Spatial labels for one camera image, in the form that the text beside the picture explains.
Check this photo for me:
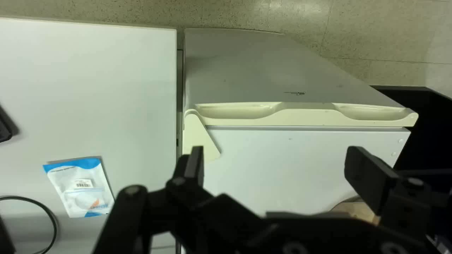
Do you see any blue white sticker label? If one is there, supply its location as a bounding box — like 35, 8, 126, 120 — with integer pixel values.
41, 155, 116, 219

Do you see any black looped cable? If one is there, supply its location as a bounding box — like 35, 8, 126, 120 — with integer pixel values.
0, 195, 60, 254

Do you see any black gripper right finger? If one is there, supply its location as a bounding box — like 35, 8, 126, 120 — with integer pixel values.
343, 145, 452, 238

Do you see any white mini fridge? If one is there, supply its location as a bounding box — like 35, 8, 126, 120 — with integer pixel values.
181, 27, 421, 219

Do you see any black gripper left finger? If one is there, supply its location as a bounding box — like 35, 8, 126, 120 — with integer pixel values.
93, 145, 223, 254

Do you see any tan cardboard piece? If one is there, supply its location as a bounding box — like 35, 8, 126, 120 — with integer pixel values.
329, 196, 382, 226

